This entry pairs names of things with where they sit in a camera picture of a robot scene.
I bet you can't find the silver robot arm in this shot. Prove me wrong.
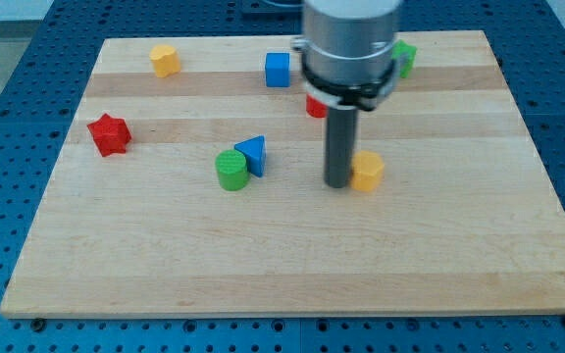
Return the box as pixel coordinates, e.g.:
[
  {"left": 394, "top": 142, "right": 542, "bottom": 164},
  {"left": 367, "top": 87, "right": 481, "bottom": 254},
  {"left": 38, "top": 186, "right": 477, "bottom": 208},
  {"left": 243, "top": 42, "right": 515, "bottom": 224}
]
[{"left": 291, "top": 0, "right": 403, "bottom": 112}]

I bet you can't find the blue triangle block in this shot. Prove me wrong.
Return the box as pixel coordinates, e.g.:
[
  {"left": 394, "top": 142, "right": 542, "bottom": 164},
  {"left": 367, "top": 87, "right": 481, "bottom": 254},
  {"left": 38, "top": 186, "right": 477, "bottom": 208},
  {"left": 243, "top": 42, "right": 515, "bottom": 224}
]
[{"left": 234, "top": 135, "right": 267, "bottom": 177}]

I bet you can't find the green cylinder block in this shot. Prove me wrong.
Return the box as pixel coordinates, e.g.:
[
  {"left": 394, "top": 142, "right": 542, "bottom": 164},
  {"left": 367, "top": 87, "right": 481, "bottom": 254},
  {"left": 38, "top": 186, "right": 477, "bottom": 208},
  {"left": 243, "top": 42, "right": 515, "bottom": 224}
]
[{"left": 215, "top": 149, "right": 249, "bottom": 191}]

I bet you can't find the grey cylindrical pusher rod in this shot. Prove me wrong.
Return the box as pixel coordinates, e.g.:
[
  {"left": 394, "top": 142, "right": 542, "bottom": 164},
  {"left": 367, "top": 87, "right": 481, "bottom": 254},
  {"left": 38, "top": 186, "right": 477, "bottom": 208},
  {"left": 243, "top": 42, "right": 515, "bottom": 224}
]
[{"left": 324, "top": 108, "right": 358, "bottom": 188}]

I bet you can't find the red cylinder block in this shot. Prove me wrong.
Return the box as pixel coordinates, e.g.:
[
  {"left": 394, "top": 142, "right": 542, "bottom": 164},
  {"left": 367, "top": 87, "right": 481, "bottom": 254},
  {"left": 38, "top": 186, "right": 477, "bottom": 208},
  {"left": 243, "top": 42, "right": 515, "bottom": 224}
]
[{"left": 305, "top": 94, "right": 328, "bottom": 119}]

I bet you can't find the yellow hexagon block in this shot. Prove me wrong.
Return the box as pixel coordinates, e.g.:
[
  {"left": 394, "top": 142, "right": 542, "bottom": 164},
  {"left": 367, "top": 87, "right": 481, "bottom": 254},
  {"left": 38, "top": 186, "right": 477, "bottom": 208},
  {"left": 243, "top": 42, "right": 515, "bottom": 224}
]
[{"left": 350, "top": 150, "right": 385, "bottom": 192}]

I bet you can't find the wooden board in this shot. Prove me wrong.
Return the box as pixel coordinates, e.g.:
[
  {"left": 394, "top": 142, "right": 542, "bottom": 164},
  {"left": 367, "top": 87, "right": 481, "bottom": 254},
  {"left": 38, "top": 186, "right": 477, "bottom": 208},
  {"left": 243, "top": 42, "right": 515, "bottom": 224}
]
[{"left": 0, "top": 30, "right": 565, "bottom": 319}]

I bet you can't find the blue cube block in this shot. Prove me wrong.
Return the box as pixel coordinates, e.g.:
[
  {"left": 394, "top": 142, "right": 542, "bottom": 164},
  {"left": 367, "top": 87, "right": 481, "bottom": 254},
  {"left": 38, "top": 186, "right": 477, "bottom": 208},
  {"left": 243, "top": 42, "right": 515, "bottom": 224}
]
[{"left": 265, "top": 52, "right": 290, "bottom": 87}]

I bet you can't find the yellow heart block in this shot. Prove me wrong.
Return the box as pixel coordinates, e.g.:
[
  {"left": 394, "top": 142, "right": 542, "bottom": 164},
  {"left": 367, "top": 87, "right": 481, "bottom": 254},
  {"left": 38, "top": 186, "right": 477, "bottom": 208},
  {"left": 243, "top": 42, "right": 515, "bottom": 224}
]
[{"left": 149, "top": 44, "right": 181, "bottom": 77}]

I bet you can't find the green star block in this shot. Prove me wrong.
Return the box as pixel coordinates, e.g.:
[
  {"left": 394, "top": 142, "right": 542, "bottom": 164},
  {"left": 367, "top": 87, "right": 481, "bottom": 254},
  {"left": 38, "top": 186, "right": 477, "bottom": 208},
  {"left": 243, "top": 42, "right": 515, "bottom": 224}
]
[{"left": 392, "top": 40, "right": 417, "bottom": 78}]

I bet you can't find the red star block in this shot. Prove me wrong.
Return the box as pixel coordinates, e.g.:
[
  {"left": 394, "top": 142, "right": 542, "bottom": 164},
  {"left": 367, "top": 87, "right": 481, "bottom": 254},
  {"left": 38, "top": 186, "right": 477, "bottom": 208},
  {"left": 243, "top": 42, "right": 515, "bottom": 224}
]
[{"left": 87, "top": 114, "right": 131, "bottom": 157}]

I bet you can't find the blue perforated table frame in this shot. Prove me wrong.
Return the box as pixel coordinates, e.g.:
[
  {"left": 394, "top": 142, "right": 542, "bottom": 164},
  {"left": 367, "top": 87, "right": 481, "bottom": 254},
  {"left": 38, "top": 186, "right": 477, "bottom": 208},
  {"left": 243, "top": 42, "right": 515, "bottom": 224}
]
[{"left": 0, "top": 0, "right": 565, "bottom": 352}]

